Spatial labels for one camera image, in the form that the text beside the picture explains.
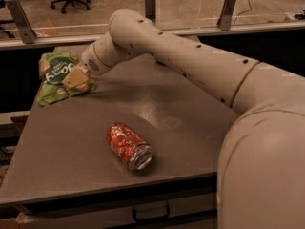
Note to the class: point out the middle metal bracket post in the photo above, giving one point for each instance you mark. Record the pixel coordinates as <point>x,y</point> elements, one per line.
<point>150,9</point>

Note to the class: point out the metal bracket post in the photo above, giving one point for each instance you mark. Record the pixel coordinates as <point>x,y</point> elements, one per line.
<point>21,21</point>
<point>225,19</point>
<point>150,9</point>

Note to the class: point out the left metal bracket post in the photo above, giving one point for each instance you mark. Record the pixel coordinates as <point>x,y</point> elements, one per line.
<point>21,21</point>

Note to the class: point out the green rice chip bag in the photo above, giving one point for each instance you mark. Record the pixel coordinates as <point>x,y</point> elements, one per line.
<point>53,68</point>

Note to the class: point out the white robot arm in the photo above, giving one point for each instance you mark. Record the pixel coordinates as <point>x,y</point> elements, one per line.
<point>260,167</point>

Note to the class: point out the right metal bracket post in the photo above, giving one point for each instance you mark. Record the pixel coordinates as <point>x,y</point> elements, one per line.
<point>225,19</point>

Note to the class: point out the metal guard rail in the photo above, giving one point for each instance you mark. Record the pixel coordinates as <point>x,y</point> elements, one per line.
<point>82,39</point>

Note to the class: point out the crushed red can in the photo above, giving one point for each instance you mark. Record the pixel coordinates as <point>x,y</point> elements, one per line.
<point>133,150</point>

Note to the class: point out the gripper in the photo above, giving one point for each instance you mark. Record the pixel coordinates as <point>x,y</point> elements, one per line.
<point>90,61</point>

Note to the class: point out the black drawer handle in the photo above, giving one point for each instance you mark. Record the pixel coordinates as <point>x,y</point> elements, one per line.
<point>148,212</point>

